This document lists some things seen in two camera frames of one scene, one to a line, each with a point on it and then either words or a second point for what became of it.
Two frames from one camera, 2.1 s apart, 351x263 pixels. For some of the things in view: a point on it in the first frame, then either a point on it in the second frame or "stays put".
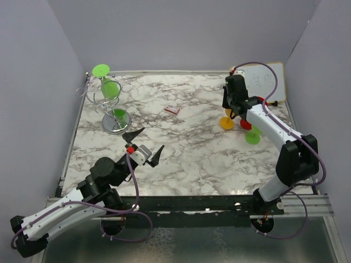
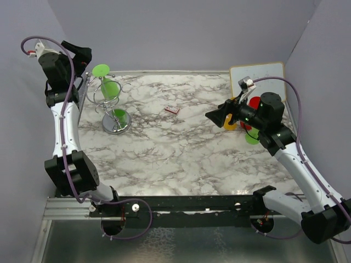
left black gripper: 129,137 to 82,57
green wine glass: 109,89 stays put
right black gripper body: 227,100 to 242,112
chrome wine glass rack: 103,92 stays put
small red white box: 173,109 stays put
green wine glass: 253,136 stays put
